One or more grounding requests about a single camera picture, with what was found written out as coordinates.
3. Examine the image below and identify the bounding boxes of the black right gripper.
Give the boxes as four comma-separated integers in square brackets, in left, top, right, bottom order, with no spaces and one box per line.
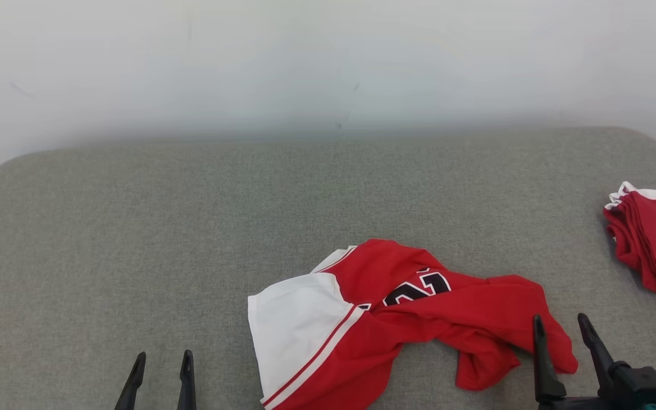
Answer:
[533,313,656,410]

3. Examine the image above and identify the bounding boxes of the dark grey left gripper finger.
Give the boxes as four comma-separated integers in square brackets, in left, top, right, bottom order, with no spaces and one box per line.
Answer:
[114,351,147,410]
[177,350,197,410]

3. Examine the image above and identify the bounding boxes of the red and white basketball jersey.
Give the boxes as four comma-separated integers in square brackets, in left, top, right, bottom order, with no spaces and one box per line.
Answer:
[247,238,579,410]

